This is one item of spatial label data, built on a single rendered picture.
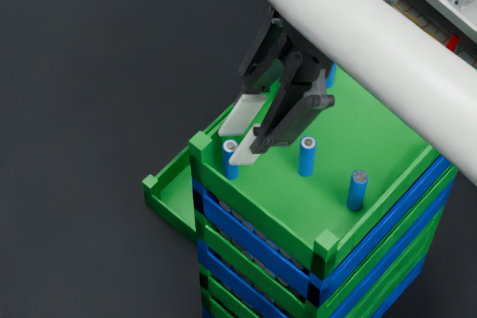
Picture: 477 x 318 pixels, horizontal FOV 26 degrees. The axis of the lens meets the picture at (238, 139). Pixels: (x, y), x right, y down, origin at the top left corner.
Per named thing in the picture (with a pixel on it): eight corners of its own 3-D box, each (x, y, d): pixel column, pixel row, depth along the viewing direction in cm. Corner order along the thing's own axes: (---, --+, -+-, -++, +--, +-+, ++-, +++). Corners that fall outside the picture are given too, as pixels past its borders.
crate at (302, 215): (323, 282, 114) (329, 251, 107) (189, 175, 121) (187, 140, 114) (480, 111, 125) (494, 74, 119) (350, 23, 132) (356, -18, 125)
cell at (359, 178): (348, 177, 113) (343, 204, 118) (361, 187, 112) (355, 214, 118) (358, 166, 113) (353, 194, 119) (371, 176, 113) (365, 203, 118)
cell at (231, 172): (231, 183, 120) (231, 155, 114) (219, 174, 120) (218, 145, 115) (241, 172, 120) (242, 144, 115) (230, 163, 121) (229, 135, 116)
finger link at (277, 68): (288, 43, 103) (284, 30, 103) (237, 94, 111) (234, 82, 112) (320, 44, 105) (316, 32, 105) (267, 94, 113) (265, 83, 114)
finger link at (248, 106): (244, 99, 111) (242, 93, 111) (218, 137, 116) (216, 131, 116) (267, 99, 113) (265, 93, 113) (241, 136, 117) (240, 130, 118)
